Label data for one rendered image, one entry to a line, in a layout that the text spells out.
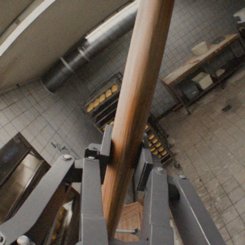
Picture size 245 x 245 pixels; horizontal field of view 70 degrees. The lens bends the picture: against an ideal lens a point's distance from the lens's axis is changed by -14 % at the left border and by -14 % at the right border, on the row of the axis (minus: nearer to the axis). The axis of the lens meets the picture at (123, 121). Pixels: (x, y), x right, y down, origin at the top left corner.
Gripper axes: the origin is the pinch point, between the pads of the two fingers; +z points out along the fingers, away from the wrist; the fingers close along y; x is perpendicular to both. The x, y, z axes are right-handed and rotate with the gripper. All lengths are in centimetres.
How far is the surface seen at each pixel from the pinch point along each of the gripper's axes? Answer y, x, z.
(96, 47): -45, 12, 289
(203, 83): 195, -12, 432
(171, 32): 103, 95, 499
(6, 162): -84, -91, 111
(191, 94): 170, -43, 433
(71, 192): -29, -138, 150
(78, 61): -69, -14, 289
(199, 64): 164, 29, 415
